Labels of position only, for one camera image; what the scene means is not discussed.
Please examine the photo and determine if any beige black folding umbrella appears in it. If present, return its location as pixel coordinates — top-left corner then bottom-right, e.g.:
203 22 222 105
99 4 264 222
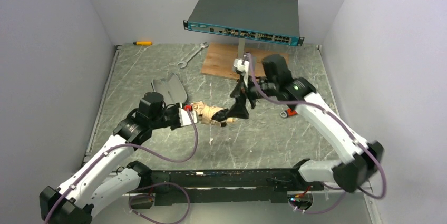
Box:
190 101 238 127

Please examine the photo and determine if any brown plywood board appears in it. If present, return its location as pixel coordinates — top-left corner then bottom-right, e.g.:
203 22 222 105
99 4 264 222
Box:
201 43 289 80

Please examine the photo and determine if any teal network switch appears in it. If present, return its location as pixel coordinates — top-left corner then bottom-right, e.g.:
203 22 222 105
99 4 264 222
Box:
183 0 304 46

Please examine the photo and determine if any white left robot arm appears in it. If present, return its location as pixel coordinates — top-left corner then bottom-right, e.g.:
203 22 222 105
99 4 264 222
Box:
39 92 197 223

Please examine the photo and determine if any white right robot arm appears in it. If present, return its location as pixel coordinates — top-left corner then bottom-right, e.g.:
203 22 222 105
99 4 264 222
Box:
225 53 387 198

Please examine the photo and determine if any silver open end wrench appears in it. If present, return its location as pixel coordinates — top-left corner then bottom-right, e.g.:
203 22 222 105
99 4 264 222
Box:
176 42 209 69

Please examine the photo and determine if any yellow utility knife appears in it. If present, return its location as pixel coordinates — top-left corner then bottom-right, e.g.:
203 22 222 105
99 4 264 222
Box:
133 41 152 46

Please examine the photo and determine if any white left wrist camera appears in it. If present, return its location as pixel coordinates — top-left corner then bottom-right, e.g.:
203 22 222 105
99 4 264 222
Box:
179 104 198 127

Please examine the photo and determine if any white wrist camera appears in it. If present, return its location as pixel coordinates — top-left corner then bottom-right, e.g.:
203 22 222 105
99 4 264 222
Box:
232 59 250 88
179 104 198 127

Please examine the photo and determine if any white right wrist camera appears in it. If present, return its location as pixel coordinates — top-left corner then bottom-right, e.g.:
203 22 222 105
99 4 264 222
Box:
232 59 250 88

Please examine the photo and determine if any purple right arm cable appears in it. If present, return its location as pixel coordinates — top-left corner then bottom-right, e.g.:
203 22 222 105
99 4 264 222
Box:
244 53 387 215

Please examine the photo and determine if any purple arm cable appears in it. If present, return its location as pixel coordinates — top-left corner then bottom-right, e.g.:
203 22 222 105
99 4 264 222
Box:
43 109 199 224
244 53 387 215

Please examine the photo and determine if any metal stand bracket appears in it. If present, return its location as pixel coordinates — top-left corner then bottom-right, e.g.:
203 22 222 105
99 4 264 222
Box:
237 38 256 62

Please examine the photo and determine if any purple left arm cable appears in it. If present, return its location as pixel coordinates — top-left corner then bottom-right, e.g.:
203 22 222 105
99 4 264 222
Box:
43 109 199 224

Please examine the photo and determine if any red handled adjustable wrench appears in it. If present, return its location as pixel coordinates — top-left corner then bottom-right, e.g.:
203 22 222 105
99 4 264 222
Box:
280 109 298 118

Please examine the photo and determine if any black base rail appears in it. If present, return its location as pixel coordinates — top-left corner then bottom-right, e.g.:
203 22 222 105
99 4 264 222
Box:
132 168 324 206

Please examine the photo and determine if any aluminium frame profile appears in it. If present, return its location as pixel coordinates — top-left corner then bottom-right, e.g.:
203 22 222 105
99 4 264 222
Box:
55 171 381 224

